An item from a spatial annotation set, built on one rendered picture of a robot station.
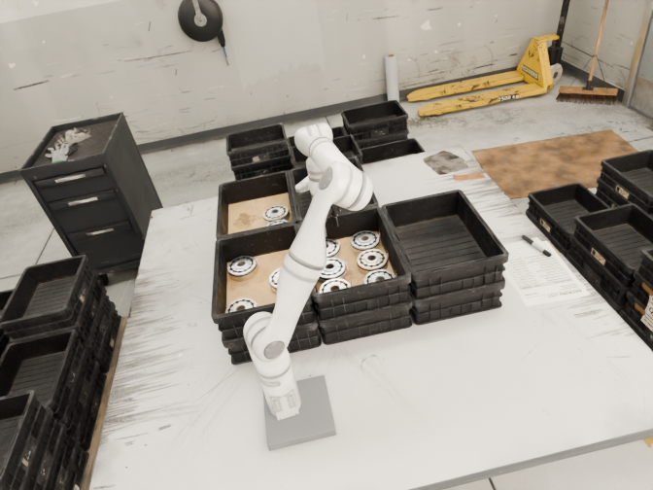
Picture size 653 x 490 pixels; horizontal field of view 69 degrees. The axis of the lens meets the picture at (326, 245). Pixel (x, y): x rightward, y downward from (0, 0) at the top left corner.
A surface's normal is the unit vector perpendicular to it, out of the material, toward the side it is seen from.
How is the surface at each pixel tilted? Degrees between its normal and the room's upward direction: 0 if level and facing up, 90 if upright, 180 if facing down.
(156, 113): 90
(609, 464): 0
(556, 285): 0
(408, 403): 0
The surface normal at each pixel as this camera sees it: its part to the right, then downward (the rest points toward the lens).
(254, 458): -0.15, -0.78
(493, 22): 0.17, 0.59
